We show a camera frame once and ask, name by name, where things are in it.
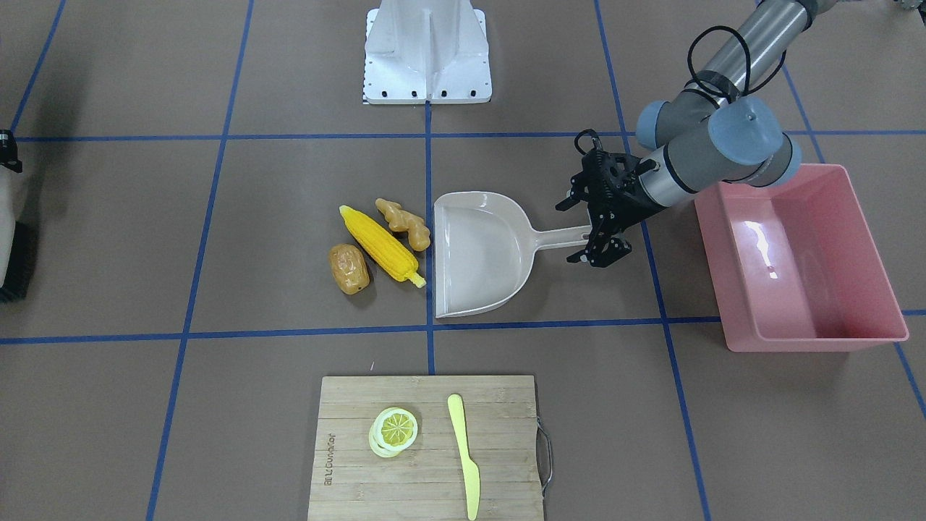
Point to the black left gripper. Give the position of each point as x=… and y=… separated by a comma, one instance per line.
x=628, y=203

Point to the beige plastic dustpan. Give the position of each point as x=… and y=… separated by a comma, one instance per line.
x=485, y=246

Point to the tan toy ginger root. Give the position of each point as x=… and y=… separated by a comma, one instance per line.
x=403, y=221

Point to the yellow toy corn cob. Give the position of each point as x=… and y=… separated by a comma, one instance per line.
x=382, y=246

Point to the brown toy potato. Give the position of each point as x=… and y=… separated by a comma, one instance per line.
x=349, y=268

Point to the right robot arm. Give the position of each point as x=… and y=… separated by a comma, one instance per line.
x=19, y=241

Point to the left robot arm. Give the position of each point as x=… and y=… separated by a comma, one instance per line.
x=715, y=130

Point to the pink plastic bin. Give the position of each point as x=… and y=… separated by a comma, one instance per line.
x=794, y=268

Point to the bamboo cutting board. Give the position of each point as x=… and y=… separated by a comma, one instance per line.
x=426, y=481

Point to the yellow toy knife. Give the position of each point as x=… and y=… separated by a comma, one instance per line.
x=471, y=472

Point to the yellow toy lemon slice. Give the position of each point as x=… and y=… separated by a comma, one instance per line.
x=393, y=431

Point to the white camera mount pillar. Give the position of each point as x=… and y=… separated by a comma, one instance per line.
x=420, y=52

